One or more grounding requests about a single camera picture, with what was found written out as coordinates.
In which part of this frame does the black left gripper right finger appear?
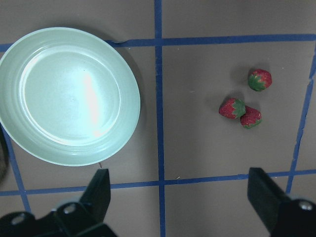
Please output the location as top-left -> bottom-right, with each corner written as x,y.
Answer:
247,167 -> 316,237

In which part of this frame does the light green plate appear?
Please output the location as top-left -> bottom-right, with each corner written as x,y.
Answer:
0,27 -> 140,166

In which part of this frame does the strawberry plate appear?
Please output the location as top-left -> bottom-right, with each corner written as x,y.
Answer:
219,98 -> 246,119

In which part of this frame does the wicker fruit basket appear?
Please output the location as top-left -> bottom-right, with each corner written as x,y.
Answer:
0,129 -> 9,183

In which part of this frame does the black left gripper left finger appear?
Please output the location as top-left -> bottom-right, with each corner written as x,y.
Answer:
79,169 -> 110,222

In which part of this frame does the strawberry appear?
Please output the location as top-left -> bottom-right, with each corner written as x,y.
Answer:
240,106 -> 262,129
248,69 -> 272,92

